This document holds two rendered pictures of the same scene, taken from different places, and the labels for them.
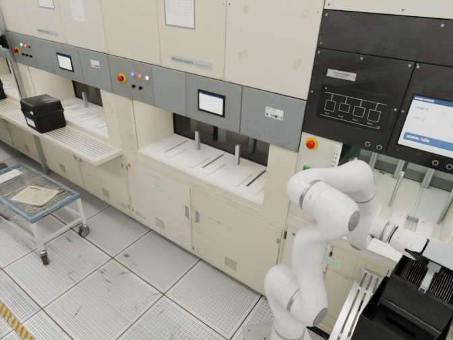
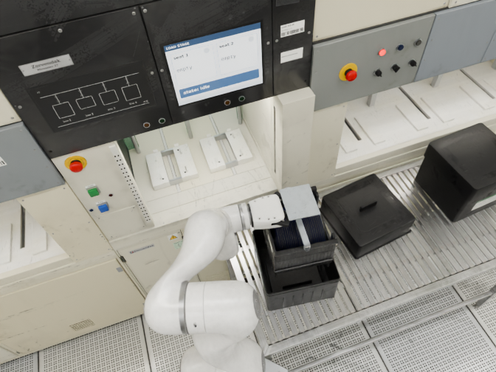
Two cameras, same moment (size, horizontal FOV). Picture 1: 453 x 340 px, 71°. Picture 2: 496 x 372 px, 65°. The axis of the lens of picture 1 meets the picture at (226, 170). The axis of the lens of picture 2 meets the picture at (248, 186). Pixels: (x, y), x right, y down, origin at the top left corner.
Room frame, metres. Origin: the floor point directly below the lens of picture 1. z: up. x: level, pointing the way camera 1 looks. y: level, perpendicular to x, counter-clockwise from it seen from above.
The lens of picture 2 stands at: (0.45, -0.13, 2.28)
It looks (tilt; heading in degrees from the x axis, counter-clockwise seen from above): 53 degrees down; 311
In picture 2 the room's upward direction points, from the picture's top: 6 degrees counter-clockwise
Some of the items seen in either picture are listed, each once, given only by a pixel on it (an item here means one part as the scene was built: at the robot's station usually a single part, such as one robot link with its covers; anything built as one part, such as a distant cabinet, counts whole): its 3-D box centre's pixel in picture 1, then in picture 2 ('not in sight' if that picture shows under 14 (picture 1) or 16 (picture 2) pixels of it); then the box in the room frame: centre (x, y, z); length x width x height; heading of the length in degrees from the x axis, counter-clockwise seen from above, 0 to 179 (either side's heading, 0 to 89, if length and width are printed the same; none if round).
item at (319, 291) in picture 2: (400, 326); (293, 263); (0.79, -0.74, 0.85); 0.28 x 0.28 x 0.17; 48
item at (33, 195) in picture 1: (35, 194); not in sight; (2.09, 1.57, 0.47); 0.31 x 0.23 x 0.02; 77
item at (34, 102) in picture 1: (42, 112); not in sight; (2.72, 1.70, 0.93); 0.30 x 0.28 x 0.26; 53
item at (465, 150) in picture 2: not in sight; (467, 173); (0.39, -1.53, 0.89); 0.29 x 0.29 x 0.25; 60
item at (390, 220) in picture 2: not in sight; (366, 212); (0.67, -1.14, 0.83); 0.29 x 0.29 x 0.13; 63
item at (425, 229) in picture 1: (410, 226); (225, 149); (1.38, -1.04, 0.89); 0.22 x 0.21 x 0.04; 146
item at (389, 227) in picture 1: (388, 232); (244, 215); (0.91, -0.62, 1.25); 0.09 x 0.03 x 0.08; 138
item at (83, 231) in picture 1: (34, 206); not in sight; (2.22, 1.70, 0.24); 0.97 x 0.52 x 0.48; 58
